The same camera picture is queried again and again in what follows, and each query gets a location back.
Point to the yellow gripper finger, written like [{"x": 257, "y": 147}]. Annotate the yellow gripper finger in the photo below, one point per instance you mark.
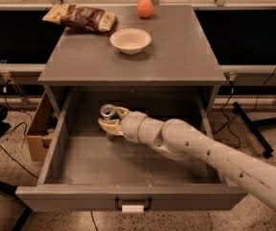
[
  {"x": 112, "y": 126},
  {"x": 121, "y": 112}
]

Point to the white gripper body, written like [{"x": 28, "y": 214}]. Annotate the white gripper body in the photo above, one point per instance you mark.
[{"x": 132, "y": 126}]

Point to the silver blue redbull can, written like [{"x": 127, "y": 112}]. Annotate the silver blue redbull can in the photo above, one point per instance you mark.
[{"x": 108, "y": 112}]

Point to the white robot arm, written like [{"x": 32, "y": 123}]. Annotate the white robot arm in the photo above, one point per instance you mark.
[{"x": 176, "y": 140}]

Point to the grey open top drawer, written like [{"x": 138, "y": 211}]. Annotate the grey open top drawer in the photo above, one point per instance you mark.
[{"x": 85, "y": 171}]

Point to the cardboard box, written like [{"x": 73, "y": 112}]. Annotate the cardboard box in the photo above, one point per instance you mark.
[{"x": 40, "y": 132}]

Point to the white paper bowl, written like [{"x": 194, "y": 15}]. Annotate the white paper bowl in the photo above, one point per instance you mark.
[{"x": 130, "y": 41}]

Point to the grey cabinet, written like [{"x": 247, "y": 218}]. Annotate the grey cabinet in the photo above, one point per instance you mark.
[{"x": 178, "y": 55}]

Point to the orange fruit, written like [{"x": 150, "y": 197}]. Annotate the orange fruit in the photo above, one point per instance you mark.
[{"x": 145, "y": 8}]

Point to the brown chip bag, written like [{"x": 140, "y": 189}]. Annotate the brown chip bag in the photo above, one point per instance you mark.
[{"x": 81, "y": 17}]

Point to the black floor stand bar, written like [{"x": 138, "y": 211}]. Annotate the black floor stand bar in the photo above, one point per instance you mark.
[{"x": 254, "y": 126}]

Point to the black white drawer handle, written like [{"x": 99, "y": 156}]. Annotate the black white drawer handle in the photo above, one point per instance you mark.
[{"x": 131, "y": 206}]

